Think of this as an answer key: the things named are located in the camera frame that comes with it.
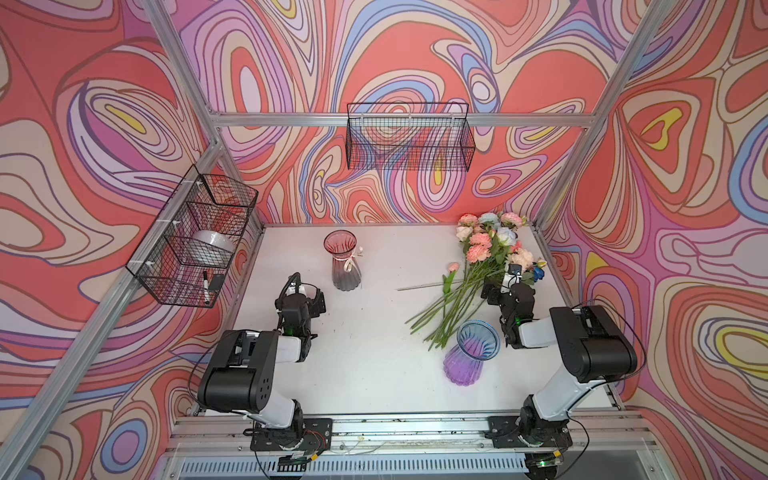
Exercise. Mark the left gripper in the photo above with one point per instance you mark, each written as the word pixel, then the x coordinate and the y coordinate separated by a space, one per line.
pixel 294 299

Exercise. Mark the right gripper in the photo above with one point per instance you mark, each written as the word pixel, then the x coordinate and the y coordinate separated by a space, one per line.
pixel 508 294

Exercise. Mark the peach peony stem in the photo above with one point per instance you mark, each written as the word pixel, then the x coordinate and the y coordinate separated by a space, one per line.
pixel 492 266

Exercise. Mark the purple-blue glass vase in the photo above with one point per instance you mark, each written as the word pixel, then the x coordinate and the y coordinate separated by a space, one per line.
pixel 477 343

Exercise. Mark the pink carnation stem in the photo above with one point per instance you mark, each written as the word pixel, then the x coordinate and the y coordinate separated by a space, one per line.
pixel 455 302

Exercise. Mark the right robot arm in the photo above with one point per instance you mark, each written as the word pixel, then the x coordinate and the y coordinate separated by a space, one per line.
pixel 592 348

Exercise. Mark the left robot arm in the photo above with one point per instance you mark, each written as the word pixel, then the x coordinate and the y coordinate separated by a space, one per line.
pixel 239 378

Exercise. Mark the bunch of artificial flowers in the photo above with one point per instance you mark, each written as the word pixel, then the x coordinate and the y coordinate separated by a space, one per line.
pixel 508 219

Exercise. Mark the red-grey glass vase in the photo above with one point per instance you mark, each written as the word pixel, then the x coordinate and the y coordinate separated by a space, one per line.
pixel 342 245

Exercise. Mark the single pink bud stem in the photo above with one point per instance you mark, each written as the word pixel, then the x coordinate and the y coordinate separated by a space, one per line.
pixel 447 282

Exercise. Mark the white tape roll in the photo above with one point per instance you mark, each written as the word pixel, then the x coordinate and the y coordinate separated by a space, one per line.
pixel 215 239

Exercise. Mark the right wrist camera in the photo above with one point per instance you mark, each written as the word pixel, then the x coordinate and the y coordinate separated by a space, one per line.
pixel 512 276

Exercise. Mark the left wire basket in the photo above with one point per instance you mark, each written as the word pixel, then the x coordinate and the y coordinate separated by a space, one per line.
pixel 201 227

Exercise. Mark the wire basket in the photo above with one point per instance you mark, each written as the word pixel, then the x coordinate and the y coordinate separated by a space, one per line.
pixel 409 136
pixel 201 227

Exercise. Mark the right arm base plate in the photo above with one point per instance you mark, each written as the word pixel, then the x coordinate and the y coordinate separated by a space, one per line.
pixel 527 432

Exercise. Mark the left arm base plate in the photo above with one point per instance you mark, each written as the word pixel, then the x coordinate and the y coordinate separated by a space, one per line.
pixel 307 437

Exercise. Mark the back wire basket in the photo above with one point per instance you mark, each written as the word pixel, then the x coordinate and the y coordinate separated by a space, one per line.
pixel 409 136

